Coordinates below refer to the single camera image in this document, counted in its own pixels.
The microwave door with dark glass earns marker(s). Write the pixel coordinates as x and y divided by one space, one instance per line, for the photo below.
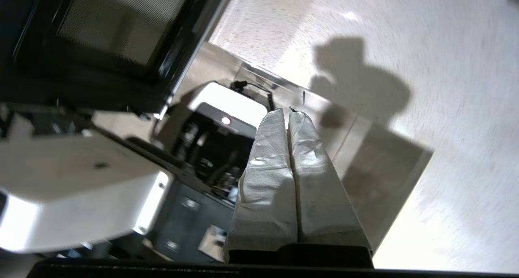
101 26

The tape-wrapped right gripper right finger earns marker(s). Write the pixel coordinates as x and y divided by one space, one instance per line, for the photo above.
320 197

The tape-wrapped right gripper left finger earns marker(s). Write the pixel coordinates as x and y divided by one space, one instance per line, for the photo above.
267 189

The white robot torso shell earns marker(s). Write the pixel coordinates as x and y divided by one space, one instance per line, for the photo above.
73 189

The white and black robot base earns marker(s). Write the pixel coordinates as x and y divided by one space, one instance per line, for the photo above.
231 103

